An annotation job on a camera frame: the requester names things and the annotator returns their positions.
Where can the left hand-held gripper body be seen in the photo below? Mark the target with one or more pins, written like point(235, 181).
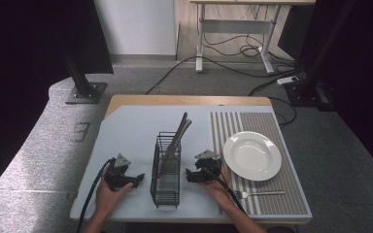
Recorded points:
point(118, 176)

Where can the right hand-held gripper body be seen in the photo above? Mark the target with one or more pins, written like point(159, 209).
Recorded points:
point(209, 165)

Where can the person's left hand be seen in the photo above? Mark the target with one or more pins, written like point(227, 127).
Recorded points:
point(107, 199)

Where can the person's right hand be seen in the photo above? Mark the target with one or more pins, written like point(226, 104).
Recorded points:
point(221, 191)

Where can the long silver cutlery piece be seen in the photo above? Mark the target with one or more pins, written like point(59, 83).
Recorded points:
point(184, 129)
point(183, 120)

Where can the white plate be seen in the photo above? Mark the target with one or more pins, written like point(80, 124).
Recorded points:
point(252, 155)

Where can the pale blue table cover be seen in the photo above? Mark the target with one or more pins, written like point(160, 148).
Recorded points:
point(132, 129)

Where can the silver fork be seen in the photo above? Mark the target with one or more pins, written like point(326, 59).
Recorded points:
point(265, 193)

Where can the grey striped placemat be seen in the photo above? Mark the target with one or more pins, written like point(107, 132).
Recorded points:
point(281, 197)

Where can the white power strip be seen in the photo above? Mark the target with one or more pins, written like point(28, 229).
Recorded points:
point(287, 80)

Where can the black metal stand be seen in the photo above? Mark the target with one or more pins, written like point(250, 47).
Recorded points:
point(314, 77)

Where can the white desk with metal legs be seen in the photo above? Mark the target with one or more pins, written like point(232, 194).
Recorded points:
point(236, 26)

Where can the dark curtain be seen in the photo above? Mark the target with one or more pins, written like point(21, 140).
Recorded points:
point(19, 64)
point(369, 81)

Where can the black stand with base plate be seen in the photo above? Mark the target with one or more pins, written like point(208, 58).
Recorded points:
point(83, 87)

